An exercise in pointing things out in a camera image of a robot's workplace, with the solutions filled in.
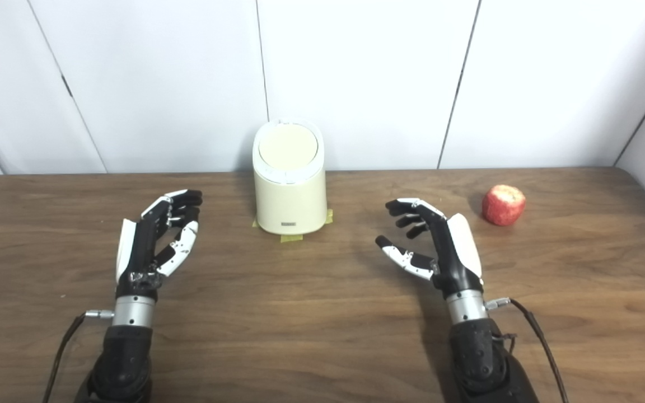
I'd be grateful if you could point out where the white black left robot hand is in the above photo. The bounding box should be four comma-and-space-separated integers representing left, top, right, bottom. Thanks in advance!
115, 189, 203, 300

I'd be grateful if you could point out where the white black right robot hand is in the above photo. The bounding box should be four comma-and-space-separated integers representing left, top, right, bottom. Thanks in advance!
376, 198, 484, 298

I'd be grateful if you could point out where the red apple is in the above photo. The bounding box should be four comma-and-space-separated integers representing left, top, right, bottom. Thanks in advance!
482, 185, 526, 227

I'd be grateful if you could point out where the cream-colored lidded bin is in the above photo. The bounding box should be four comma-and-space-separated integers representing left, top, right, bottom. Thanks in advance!
252, 119, 328, 235

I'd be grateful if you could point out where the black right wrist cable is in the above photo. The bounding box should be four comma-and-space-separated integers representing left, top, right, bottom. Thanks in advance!
485, 298, 569, 403

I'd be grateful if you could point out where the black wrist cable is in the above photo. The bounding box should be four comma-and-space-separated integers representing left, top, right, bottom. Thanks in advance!
41, 310, 116, 403
485, 298, 569, 403

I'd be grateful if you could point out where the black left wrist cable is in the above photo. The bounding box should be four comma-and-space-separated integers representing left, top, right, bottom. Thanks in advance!
41, 310, 116, 403

